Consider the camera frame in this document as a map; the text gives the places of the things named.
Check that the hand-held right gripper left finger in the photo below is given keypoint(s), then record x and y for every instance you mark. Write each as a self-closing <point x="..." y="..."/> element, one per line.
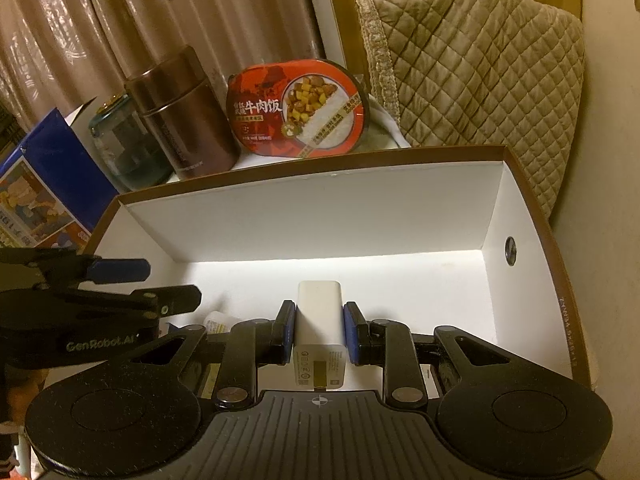
<point x="286" y="332"/>

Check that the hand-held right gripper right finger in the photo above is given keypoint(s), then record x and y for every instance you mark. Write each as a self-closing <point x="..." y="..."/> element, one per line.
<point x="352" y="332"/>

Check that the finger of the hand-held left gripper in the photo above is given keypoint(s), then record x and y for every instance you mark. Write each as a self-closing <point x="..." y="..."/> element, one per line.
<point x="175" y="297"/>
<point x="120" y="270"/>

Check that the large white charger plug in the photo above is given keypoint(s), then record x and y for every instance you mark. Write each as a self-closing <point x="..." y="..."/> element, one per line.
<point x="320" y="325"/>

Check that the brown cardboard storage box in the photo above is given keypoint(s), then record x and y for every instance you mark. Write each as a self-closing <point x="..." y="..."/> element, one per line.
<point x="325" y="220"/>

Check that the blue milk carton box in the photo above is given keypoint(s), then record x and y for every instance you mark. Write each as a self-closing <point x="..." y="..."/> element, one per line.
<point x="50" y="185"/>

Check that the dark glass jar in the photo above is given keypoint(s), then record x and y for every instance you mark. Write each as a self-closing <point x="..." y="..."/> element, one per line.
<point x="125" y="150"/>

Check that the brown metal thermos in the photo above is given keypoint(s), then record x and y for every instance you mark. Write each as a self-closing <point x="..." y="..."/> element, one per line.
<point x="185" y="120"/>

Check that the white curved plastic object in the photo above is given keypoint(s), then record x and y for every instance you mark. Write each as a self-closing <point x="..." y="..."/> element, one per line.
<point x="392" y="132"/>

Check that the red instant rice bowl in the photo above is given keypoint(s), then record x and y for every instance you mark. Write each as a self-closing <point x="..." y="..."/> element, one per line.
<point x="270" y="110"/>

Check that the beige curtain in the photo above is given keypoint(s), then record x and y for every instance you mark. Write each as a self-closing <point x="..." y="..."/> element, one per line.
<point x="150" y="10"/>

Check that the beige quilted cover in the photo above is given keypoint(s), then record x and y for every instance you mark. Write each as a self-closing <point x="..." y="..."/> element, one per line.
<point x="475" y="85"/>

